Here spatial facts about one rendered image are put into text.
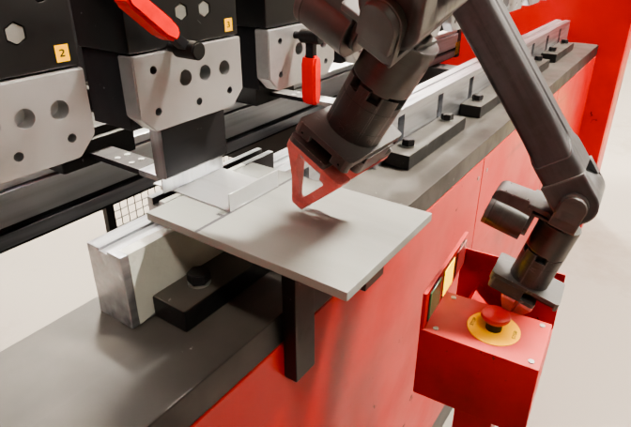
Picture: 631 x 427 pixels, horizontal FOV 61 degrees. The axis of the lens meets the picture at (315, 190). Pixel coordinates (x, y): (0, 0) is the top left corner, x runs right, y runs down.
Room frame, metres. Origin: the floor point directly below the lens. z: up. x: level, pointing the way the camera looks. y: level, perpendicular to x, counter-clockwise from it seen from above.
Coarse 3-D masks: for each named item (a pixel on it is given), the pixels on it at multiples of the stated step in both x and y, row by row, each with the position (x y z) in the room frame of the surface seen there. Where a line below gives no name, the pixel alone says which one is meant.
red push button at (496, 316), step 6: (486, 306) 0.61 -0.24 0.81; (492, 306) 0.60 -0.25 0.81; (498, 306) 0.60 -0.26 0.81; (486, 312) 0.59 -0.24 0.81; (492, 312) 0.59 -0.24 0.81; (498, 312) 0.59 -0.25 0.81; (504, 312) 0.59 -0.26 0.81; (486, 318) 0.58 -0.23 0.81; (492, 318) 0.58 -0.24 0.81; (498, 318) 0.58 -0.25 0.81; (504, 318) 0.58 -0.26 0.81; (510, 318) 0.58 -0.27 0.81; (486, 324) 0.59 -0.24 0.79; (492, 324) 0.57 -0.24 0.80; (498, 324) 0.57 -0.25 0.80; (504, 324) 0.57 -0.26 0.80; (492, 330) 0.58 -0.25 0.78; (498, 330) 0.58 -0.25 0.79
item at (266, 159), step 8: (248, 152) 0.71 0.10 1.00; (256, 152) 0.72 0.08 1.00; (264, 152) 0.71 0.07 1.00; (272, 152) 0.71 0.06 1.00; (232, 160) 0.68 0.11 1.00; (240, 160) 0.69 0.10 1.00; (248, 160) 0.68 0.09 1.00; (256, 160) 0.68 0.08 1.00; (264, 160) 0.70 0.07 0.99; (272, 160) 0.71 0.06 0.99; (224, 168) 0.66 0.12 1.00; (160, 192) 0.57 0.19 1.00; (168, 192) 0.58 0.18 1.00; (176, 192) 0.59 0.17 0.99; (152, 200) 0.56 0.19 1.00; (160, 200) 0.57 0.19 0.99; (152, 208) 0.56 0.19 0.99
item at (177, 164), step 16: (176, 128) 0.58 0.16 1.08; (192, 128) 0.60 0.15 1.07; (208, 128) 0.62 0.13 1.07; (224, 128) 0.64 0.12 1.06; (160, 144) 0.56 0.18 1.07; (176, 144) 0.58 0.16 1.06; (192, 144) 0.60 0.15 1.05; (208, 144) 0.62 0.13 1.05; (224, 144) 0.64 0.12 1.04; (160, 160) 0.57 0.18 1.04; (176, 160) 0.57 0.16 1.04; (192, 160) 0.60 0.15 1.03; (208, 160) 0.62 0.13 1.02; (160, 176) 0.57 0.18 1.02; (176, 176) 0.58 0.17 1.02; (192, 176) 0.60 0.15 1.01
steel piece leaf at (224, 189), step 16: (208, 176) 0.62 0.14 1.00; (224, 176) 0.62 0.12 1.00; (240, 176) 0.62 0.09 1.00; (272, 176) 0.58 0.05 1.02; (192, 192) 0.57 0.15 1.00; (208, 192) 0.57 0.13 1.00; (224, 192) 0.57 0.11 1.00; (240, 192) 0.54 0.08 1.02; (256, 192) 0.56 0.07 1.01; (224, 208) 0.53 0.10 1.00
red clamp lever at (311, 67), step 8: (296, 32) 0.70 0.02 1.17; (304, 32) 0.69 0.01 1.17; (312, 32) 0.69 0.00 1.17; (304, 40) 0.69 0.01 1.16; (312, 40) 0.68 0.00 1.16; (320, 40) 0.69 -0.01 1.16; (312, 48) 0.69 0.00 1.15; (304, 56) 0.70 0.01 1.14; (312, 56) 0.69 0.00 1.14; (304, 64) 0.69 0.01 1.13; (312, 64) 0.68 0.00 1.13; (304, 72) 0.69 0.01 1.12; (312, 72) 0.68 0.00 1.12; (304, 80) 0.69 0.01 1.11; (312, 80) 0.68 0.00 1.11; (304, 88) 0.69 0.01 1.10; (312, 88) 0.68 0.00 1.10; (304, 96) 0.69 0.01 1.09; (312, 96) 0.68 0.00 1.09; (312, 104) 0.69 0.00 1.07
